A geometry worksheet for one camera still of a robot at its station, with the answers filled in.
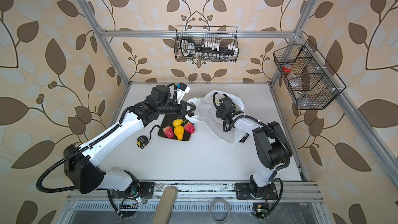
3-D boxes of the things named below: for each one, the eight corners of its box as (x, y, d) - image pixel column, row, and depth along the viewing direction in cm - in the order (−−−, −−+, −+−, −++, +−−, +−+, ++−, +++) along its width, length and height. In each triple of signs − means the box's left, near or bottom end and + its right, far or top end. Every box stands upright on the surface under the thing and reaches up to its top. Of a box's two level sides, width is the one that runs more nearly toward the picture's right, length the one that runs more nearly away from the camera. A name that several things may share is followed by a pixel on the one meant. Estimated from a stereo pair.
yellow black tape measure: (135, 144, 92) (133, 142, 90) (143, 135, 95) (142, 133, 93) (141, 149, 90) (140, 147, 88) (150, 140, 93) (148, 138, 91)
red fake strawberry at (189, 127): (183, 131, 96) (183, 128, 92) (187, 125, 99) (186, 121, 95) (192, 135, 94) (192, 131, 91) (195, 128, 97) (195, 124, 94)
